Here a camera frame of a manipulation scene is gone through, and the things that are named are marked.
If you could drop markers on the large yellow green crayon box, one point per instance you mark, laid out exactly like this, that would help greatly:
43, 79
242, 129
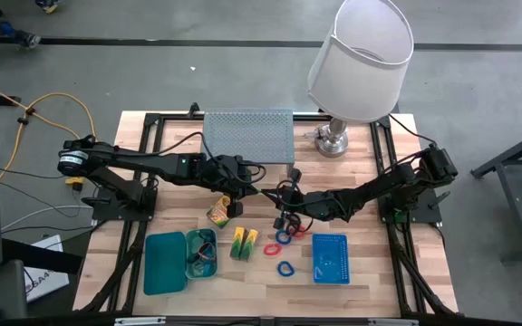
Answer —
215, 213

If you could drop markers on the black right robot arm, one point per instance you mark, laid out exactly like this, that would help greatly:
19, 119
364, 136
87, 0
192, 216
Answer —
370, 188

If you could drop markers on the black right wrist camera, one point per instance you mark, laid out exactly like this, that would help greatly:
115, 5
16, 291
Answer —
296, 174

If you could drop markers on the clear glass light bulb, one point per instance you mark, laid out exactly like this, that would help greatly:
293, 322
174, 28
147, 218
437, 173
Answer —
312, 134

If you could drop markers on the silver metal bracket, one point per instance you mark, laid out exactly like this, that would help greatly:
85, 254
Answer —
392, 322
138, 321

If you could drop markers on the black flat bar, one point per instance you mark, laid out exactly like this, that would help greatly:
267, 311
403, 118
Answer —
39, 256

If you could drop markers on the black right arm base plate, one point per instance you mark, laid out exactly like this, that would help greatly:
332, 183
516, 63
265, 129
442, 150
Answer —
431, 213

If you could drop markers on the black aluminium table frame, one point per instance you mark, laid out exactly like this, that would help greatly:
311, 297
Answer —
151, 120

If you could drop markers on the white printed cardboard box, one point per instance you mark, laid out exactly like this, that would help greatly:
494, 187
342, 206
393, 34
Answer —
45, 283

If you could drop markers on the silver table lamp white shade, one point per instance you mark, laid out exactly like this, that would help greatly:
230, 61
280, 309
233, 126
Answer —
360, 68

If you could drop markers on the person's leg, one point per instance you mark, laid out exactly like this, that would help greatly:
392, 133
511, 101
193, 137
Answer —
27, 40

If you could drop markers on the teal flat tray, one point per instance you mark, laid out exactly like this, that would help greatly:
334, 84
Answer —
163, 262

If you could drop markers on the black metal stand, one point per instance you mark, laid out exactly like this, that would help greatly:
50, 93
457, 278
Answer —
519, 199

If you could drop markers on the grey perforated metal shelf riser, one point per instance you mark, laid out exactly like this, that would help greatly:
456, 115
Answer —
247, 131

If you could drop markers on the teal plastic storage bin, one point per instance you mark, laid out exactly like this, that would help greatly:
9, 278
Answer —
211, 234

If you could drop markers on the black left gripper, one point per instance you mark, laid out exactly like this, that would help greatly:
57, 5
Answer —
236, 176

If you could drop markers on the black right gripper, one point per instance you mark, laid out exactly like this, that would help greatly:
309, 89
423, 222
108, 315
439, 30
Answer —
299, 206

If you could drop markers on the black spiral coil wristband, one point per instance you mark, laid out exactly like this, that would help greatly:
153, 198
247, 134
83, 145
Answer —
293, 215
288, 231

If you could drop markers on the person's foot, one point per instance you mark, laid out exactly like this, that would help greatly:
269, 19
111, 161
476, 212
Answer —
47, 4

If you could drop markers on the blue plastic mesh basket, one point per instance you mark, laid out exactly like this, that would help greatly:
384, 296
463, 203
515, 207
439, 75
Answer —
331, 258

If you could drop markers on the orange elastic band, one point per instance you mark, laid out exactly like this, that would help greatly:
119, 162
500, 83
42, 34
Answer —
206, 250

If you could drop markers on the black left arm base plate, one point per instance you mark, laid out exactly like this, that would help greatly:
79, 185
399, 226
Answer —
102, 210

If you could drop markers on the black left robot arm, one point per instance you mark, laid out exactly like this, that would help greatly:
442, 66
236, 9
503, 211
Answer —
152, 163

